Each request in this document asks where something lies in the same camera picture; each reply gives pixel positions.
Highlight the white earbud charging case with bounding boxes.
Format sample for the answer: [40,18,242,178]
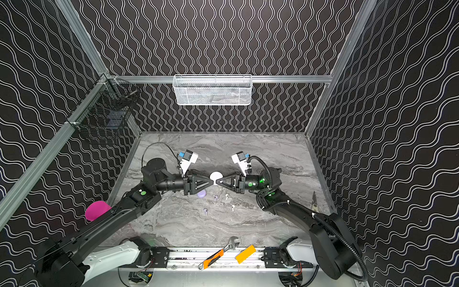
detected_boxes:
[209,172,224,185]

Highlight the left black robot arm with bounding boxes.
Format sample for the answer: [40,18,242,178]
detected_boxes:
[33,158,214,287]

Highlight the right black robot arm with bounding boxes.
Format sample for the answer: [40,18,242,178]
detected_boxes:
[211,167,368,282]

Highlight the pink plastic goblet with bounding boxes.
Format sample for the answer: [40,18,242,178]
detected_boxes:
[85,200,111,222]

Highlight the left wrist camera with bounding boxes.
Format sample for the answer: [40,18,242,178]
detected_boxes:
[178,149,198,177]

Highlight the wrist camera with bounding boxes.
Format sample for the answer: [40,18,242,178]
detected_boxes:
[231,151,249,176]
[178,149,198,177]

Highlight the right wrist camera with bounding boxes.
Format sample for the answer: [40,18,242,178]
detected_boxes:
[231,151,249,176]

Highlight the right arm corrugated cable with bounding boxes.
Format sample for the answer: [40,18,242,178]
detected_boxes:
[247,155,369,282]

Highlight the pliers with beige handles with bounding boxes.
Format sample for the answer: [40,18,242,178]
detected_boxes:
[311,191,320,213]

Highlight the white wire mesh basket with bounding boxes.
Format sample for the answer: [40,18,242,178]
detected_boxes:
[172,74,253,106]

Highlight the black wire basket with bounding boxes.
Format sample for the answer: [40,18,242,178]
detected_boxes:
[71,78,140,145]

